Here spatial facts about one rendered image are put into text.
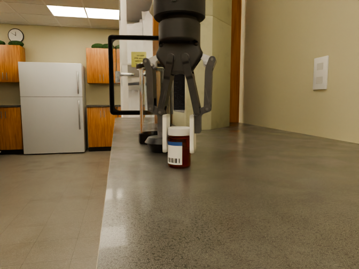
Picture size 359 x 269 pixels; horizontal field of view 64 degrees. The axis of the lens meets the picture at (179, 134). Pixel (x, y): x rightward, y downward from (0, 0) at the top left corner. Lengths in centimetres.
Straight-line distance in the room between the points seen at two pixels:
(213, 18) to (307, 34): 37
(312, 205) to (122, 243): 23
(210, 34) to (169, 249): 108
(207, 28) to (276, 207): 99
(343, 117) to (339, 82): 11
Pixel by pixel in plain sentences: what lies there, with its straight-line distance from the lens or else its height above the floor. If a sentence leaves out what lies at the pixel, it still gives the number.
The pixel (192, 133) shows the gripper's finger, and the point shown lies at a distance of 52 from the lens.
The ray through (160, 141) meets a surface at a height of 97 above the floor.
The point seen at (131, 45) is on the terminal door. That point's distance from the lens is 152.
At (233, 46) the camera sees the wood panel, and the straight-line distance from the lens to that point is 169.
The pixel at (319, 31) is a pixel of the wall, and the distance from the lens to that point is 119.
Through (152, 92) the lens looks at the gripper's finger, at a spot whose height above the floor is 108.
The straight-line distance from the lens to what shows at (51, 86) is 618.
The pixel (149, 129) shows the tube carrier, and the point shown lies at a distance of 81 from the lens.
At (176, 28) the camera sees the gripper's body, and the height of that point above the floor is 118.
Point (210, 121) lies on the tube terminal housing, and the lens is 123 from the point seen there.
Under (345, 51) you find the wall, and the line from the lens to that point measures 108.
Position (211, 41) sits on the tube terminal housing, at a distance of 125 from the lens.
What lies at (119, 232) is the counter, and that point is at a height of 94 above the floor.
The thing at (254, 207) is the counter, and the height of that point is 94.
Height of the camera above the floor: 106
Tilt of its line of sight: 7 degrees down
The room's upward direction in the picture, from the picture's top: straight up
